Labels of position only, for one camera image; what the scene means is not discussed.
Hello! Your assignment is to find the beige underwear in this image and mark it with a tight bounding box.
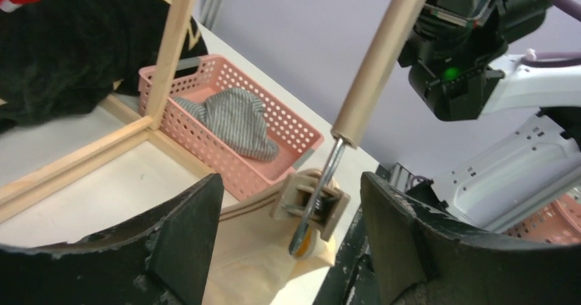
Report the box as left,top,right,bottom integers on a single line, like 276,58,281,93
202,183,336,305

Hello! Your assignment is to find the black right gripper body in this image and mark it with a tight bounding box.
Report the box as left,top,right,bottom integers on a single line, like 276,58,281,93
372,0,514,36

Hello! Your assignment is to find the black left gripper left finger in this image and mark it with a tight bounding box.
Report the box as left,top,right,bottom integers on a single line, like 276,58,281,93
1,173,224,304

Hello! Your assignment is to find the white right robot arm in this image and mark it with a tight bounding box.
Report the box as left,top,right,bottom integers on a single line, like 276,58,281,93
398,0,580,233

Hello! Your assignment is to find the pink perforated plastic basket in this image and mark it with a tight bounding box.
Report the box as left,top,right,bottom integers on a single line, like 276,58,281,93
160,55,324,200

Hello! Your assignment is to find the black floral plush pillow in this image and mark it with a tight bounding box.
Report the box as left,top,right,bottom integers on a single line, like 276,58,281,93
0,0,209,134

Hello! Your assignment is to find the wooden hanger with beige underwear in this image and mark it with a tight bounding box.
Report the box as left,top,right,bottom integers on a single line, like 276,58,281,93
288,0,426,255

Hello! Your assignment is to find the grey striped underwear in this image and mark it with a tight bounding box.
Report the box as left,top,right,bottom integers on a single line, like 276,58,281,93
174,88,280,162

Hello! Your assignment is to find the wooden clothes rack frame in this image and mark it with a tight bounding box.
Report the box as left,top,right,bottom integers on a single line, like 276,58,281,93
1,0,211,222

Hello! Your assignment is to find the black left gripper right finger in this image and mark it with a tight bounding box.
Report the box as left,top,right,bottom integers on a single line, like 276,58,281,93
360,172,580,304

